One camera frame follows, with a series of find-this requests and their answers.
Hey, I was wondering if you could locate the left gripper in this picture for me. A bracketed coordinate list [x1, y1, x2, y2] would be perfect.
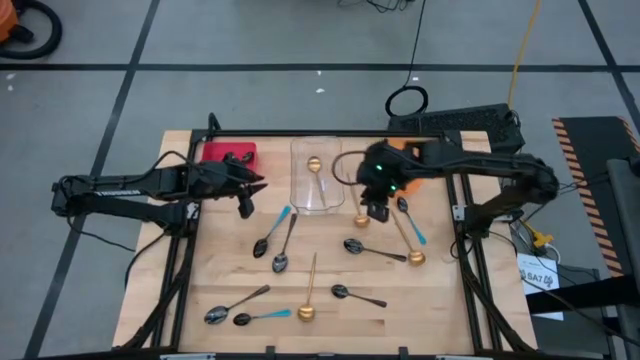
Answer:
[197, 158, 269, 200]

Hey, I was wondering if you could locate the gold spoon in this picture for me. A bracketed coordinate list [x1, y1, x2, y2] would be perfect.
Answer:
[296, 252, 318, 324]
[346, 172, 372, 230]
[389, 208, 428, 268]
[306, 155, 329, 210]

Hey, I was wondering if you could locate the clear plastic bin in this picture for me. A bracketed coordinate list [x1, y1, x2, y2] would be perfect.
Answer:
[289, 135, 346, 216]

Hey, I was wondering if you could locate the black metal spoon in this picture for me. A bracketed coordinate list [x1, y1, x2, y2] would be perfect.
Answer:
[342, 237, 409, 263]
[330, 283, 389, 309]

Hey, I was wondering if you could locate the dark silver metal spoon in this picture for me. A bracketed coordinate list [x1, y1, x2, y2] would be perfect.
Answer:
[203, 284, 272, 326]
[271, 212, 299, 275]

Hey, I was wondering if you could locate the orange plastic bin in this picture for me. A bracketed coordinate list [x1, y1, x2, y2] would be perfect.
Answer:
[384, 137, 425, 196]

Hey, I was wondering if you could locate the red plastic bin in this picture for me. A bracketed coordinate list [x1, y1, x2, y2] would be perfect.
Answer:
[199, 141, 259, 176]

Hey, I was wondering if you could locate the black perforated computer case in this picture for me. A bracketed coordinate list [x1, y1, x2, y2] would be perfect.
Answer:
[387, 102, 527, 155]

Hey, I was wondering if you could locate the white paper sign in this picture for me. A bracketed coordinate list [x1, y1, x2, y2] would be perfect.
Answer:
[516, 252, 565, 322]

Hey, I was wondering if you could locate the black mat with striped edge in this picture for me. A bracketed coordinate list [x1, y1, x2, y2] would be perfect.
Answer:
[551, 114, 640, 279]

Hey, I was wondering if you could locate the dark grey metal stand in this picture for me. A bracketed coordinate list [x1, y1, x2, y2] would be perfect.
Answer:
[606, 156, 640, 360]

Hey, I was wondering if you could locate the orange vacuum cleaner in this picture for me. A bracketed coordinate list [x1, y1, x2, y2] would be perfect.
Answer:
[0, 0, 20, 44]

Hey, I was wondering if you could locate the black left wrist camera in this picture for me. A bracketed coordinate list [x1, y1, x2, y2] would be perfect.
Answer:
[236, 192, 257, 220]

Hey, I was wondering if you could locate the black coiled floor cable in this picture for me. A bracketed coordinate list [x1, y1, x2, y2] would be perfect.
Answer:
[383, 0, 430, 119]

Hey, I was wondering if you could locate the black cable bundle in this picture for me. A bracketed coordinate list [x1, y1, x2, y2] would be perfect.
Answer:
[337, 0, 416, 15]

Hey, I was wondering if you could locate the yellow hanging cable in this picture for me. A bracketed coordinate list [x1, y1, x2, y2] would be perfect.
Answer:
[507, 0, 544, 110]

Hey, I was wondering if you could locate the black vacuum hose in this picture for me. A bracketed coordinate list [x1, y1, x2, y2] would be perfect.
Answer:
[0, 0, 64, 61]

